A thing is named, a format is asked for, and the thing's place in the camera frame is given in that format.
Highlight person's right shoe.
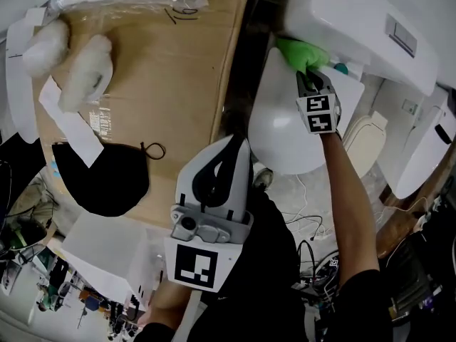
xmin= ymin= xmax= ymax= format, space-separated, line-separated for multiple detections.
xmin=252 ymin=167 xmax=274 ymax=192

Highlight person's right forearm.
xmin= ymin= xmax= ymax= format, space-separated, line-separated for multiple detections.
xmin=318 ymin=130 xmax=381 ymax=288

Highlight small white card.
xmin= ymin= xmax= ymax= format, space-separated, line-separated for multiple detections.
xmin=26 ymin=7 xmax=47 ymax=26

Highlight cluttered black storage rack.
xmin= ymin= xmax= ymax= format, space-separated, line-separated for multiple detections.
xmin=377 ymin=190 xmax=456 ymax=334

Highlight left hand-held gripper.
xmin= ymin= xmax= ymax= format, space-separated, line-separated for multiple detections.
xmin=163 ymin=135 xmax=254 ymax=294

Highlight white foam slippers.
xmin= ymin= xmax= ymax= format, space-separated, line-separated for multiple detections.
xmin=56 ymin=33 xmax=114 ymax=113

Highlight person's left forearm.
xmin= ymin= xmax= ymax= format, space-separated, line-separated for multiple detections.
xmin=137 ymin=281 xmax=194 ymax=331

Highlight person's black trousers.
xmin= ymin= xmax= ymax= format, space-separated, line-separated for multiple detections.
xmin=199 ymin=187 xmax=307 ymax=342

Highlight plastic-wrapped white foam part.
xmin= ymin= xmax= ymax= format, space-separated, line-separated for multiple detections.
xmin=23 ymin=19 xmax=71 ymax=80

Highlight white board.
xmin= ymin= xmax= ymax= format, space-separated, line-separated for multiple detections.
xmin=60 ymin=210 xmax=157 ymax=311

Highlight white toilet tank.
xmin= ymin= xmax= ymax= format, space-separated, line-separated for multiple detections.
xmin=281 ymin=0 xmax=440 ymax=98

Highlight brown wooden planks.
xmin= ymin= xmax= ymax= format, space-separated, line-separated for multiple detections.
xmin=375 ymin=112 xmax=456 ymax=259

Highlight white paper strip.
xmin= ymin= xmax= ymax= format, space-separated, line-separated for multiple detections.
xmin=38 ymin=75 xmax=105 ymax=169

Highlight silver gripper camera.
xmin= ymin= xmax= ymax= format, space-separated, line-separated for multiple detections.
xmin=170 ymin=210 xmax=200 ymax=241

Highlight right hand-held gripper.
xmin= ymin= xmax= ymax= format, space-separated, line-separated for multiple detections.
xmin=295 ymin=68 xmax=344 ymax=135

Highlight large cardboard box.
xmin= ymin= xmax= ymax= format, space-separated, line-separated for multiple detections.
xmin=33 ymin=0 xmax=254 ymax=229

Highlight green cloth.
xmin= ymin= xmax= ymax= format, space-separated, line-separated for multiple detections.
xmin=276 ymin=36 xmax=331 ymax=74

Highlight white smart toilet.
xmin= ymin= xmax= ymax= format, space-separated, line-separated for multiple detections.
xmin=377 ymin=80 xmax=456 ymax=200

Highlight black and green bag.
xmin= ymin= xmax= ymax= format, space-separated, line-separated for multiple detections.
xmin=6 ymin=215 xmax=47 ymax=252

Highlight black drawstring bag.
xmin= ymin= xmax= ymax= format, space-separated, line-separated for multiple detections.
xmin=51 ymin=141 xmax=167 ymax=217

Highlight person's black shirt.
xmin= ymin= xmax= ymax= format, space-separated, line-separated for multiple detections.
xmin=133 ymin=269 xmax=393 ymax=342

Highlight cream lidded waste bin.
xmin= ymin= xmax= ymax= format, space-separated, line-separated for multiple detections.
xmin=343 ymin=110 xmax=388 ymax=180

